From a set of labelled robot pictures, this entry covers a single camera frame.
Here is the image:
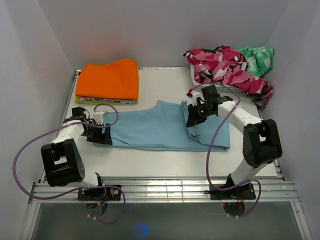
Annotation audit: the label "aluminium mounting rail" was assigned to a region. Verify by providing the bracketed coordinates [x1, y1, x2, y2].
[29, 177, 300, 204]

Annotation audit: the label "pink camouflage trousers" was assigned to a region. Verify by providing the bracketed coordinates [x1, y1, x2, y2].
[183, 45, 274, 109]

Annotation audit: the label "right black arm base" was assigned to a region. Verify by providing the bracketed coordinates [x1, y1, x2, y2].
[208, 183, 256, 200]

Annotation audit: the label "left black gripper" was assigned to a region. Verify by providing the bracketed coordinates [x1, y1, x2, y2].
[81, 121, 113, 145]

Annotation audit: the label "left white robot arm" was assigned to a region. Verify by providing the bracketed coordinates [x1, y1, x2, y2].
[41, 107, 113, 200]

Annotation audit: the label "folded orange trousers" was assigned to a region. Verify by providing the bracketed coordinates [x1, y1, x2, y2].
[75, 58, 139, 102]

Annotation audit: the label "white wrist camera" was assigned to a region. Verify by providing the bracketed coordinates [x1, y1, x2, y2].
[92, 110, 108, 126]
[186, 89, 202, 106]

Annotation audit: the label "green tie-dye trousers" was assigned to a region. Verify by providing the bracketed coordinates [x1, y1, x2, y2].
[238, 46, 275, 77]

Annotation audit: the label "purple cable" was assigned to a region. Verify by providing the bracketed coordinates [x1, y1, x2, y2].
[12, 103, 127, 225]
[187, 83, 263, 219]

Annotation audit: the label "light blue trousers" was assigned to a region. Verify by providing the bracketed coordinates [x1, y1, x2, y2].
[104, 100, 231, 152]

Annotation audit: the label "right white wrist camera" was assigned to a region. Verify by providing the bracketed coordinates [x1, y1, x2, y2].
[186, 89, 202, 106]

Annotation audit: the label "white plastic basket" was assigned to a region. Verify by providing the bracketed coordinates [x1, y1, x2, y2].
[190, 65, 248, 94]

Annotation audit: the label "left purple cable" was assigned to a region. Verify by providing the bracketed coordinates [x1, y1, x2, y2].
[12, 103, 127, 225]

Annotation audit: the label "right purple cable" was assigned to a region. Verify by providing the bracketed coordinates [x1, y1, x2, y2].
[187, 83, 263, 219]

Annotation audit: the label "folded yellow patterned trousers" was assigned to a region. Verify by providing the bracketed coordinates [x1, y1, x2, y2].
[75, 70, 139, 105]

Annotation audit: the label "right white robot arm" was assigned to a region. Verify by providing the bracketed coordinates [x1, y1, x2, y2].
[186, 83, 283, 199]

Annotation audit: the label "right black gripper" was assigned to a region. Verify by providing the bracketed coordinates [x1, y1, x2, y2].
[186, 102, 213, 128]

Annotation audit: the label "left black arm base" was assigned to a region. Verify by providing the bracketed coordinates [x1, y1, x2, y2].
[76, 184, 122, 202]

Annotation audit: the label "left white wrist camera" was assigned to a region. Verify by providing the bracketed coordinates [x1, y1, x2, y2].
[92, 110, 108, 126]

